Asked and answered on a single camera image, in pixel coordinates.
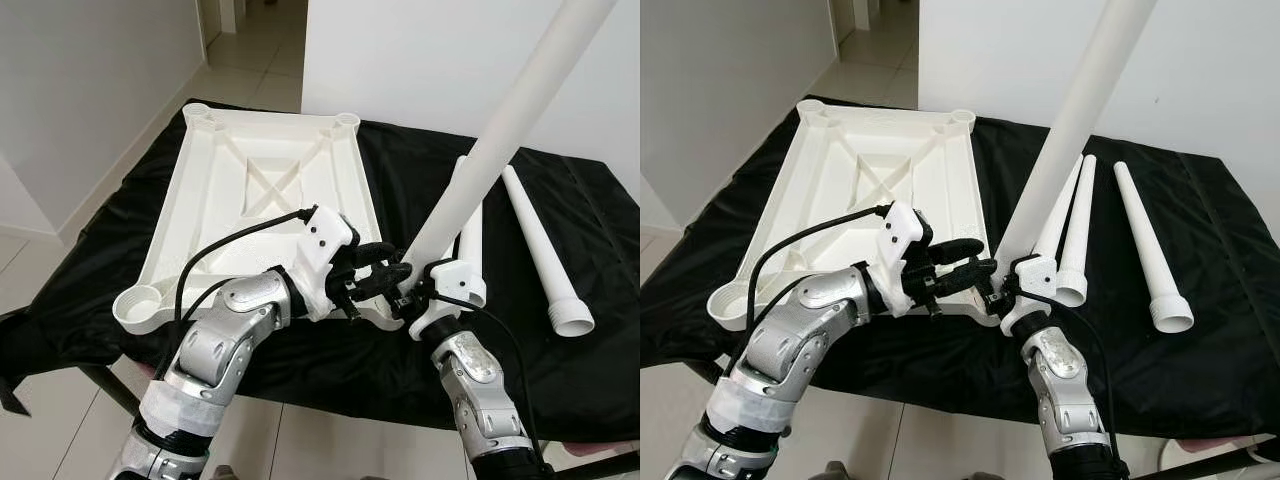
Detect white plastic children table top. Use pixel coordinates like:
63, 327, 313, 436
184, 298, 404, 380
112, 101, 419, 336
706, 98, 1011, 331

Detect black metal table leg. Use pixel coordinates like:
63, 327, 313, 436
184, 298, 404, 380
555, 452, 641, 480
688, 358, 733, 389
78, 362, 143, 419

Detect pink seat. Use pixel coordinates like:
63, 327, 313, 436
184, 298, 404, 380
553, 438, 641, 461
1165, 433, 1256, 451

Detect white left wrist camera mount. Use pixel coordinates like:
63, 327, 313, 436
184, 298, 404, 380
875, 200, 926, 319
290, 205, 358, 323

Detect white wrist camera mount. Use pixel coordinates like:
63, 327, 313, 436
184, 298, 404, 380
1000, 255, 1059, 336
408, 258, 488, 341
290, 205, 358, 323
875, 200, 926, 319

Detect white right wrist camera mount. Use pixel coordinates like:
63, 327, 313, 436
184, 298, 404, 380
1000, 255, 1059, 336
408, 258, 488, 341

